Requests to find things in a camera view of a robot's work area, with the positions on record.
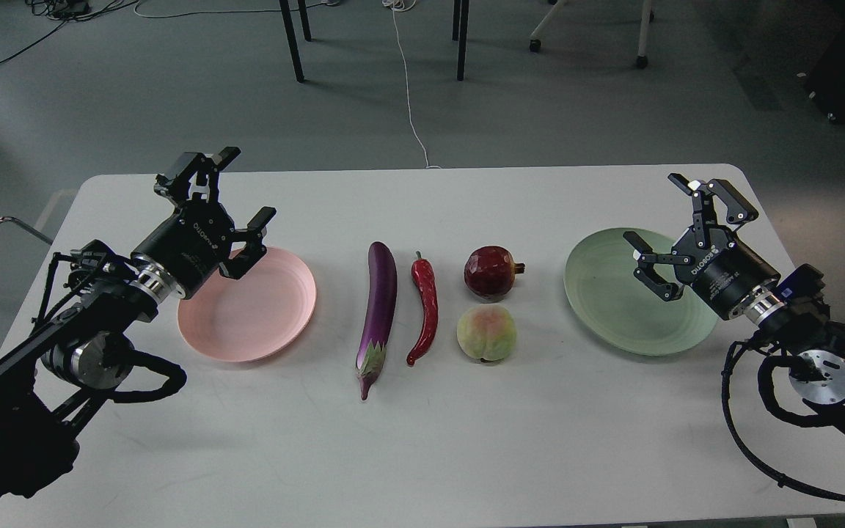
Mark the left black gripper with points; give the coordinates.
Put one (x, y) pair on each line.
(195, 239)

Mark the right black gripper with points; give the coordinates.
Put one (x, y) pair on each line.
(709, 257)

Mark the purple eggplant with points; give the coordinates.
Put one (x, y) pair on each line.
(381, 301)

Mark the red pomegranate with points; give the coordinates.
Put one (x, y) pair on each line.
(489, 272)

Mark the red chili pepper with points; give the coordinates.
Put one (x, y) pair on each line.
(423, 275)

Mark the green pink peach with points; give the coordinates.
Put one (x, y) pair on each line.
(487, 333)

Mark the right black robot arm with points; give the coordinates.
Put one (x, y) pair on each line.
(801, 378)

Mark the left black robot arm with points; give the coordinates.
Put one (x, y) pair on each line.
(77, 356)

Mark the green plate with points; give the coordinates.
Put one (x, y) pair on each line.
(610, 302)

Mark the pink plate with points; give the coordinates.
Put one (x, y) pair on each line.
(252, 318)

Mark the white chair base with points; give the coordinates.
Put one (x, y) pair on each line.
(646, 18)

